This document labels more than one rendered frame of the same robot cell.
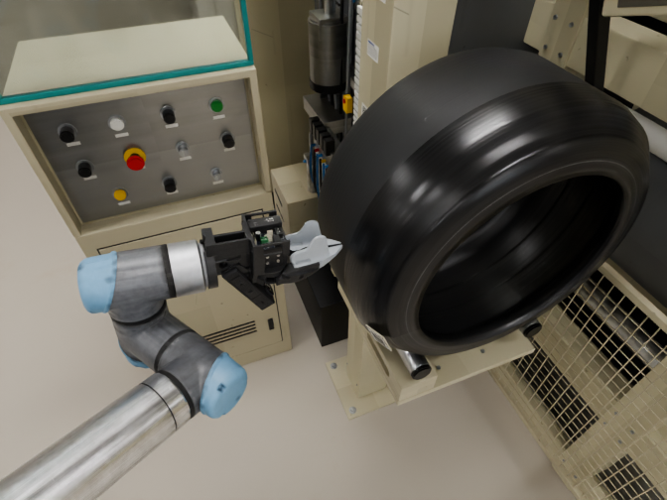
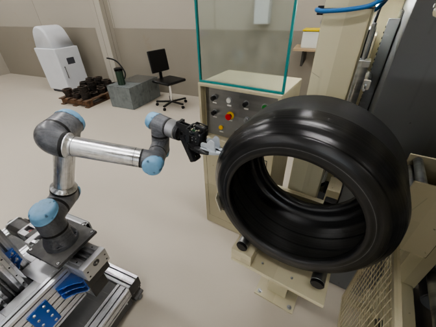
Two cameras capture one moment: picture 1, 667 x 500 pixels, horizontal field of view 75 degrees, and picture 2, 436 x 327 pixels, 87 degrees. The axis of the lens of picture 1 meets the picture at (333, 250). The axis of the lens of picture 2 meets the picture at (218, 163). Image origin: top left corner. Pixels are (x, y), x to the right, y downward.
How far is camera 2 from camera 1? 0.57 m
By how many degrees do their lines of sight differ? 42
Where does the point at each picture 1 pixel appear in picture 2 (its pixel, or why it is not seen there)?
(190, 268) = (169, 126)
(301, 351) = not seen: hidden behind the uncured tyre
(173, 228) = not seen: hidden behind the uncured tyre
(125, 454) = (115, 155)
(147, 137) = (236, 109)
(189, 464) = (189, 246)
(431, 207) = (235, 140)
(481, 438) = not seen: outside the picture
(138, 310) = (154, 132)
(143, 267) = (160, 119)
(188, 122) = (252, 109)
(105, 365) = (200, 196)
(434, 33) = (334, 91)
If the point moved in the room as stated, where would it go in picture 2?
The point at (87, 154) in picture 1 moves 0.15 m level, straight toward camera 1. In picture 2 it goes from (217, 108) to (209, 116)
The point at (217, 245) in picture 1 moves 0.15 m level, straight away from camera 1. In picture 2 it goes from (179, 123) to (202, 109)
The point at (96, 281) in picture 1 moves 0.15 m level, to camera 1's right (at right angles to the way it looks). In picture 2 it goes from (149, 116) to (166, 129)
